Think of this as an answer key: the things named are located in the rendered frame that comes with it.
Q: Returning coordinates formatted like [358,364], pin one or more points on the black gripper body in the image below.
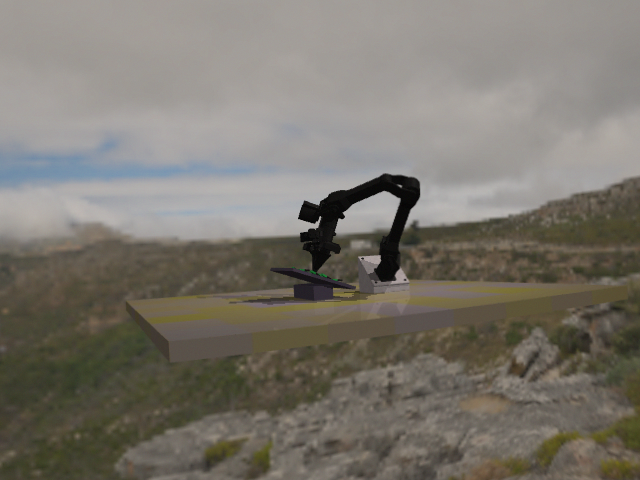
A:
[326,245]

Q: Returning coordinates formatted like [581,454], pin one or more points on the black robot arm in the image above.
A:
[331,209]

